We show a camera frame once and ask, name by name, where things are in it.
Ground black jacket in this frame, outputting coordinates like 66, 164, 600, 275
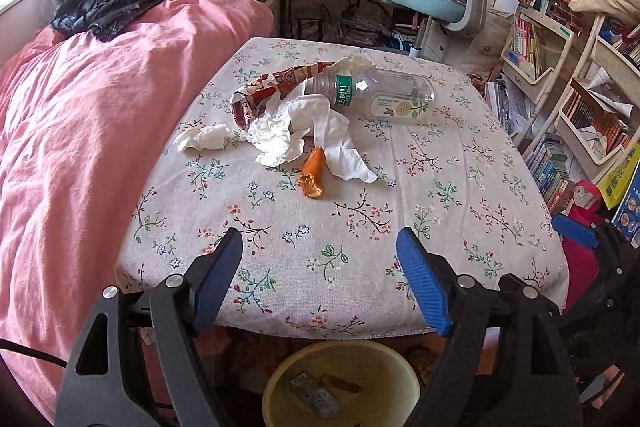
51, 0, 202, 44

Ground brown wrapper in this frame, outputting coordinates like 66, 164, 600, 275
321, 374, 362, 395

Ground silver wrapper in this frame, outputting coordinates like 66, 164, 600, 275
286, 372, 342, 418

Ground large white book rack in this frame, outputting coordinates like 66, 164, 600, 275
520, 13, 640, 168

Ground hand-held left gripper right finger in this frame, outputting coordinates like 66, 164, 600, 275
396, 227, 586, 427

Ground clear plastic bottle green label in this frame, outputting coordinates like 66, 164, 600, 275
309, 67, 437, 124

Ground large white tissue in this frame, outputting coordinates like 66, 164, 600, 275
245, 93, 379, 184

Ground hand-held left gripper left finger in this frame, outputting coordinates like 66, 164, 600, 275
55, 227, 244, 427

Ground yellow blue box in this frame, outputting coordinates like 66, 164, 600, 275
599, 142, 640, 249

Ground red doll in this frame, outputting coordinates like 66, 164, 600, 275
561, 180, 607, 310

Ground red snack wrapper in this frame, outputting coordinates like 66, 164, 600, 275
230, 61, 346, 131

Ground black cable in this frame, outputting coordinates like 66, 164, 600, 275
0, 338, 69, 369

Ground small white book rack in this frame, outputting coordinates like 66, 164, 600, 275
501, 4, 575, 148

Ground pink blanket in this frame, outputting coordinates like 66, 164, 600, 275
0, 0, 276, 423

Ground pile of newspapers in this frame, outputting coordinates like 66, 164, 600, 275
340, 9, 396, 48

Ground floral tablecloth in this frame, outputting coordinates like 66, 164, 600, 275
115, 38, 570, 340

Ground pile of papers and folders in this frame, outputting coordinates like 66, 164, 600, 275
484, 79, 532, 135

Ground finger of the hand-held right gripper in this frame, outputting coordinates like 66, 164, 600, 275
552, 213, 640, 269

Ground yellow plastic basin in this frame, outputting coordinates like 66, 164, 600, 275
262, 339, 422, 427

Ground stack of books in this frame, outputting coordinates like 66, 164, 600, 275
524, 134, 577, 214

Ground patterned bag black handles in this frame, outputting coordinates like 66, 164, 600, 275
292, 4, 335, 42

